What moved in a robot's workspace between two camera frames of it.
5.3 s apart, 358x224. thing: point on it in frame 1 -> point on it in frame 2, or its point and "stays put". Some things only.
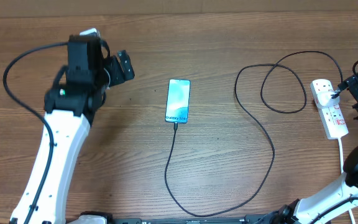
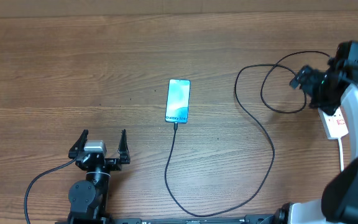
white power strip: (332, 119) stays put
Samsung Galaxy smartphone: (178, 101) stays put
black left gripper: (118, 75) -> (114, 163)
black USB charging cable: (303, 104) stays put
